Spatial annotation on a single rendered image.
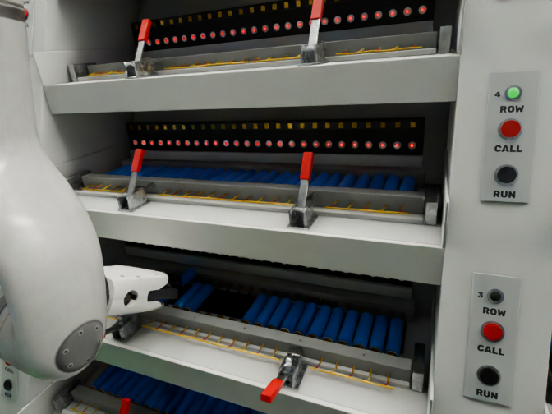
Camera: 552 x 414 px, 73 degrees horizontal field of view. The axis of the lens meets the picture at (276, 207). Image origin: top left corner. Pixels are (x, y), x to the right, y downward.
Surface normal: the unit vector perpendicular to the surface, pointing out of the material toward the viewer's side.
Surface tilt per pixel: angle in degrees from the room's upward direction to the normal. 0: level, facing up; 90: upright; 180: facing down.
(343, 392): 23
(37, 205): 56
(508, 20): 90
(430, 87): 113
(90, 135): 90
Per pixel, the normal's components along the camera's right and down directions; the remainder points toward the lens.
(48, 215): 0.72, -0.45
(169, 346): -0.08, -0.92
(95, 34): 0.92, 0.07
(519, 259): -0.38, 0.00
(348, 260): -0.38, 0.39
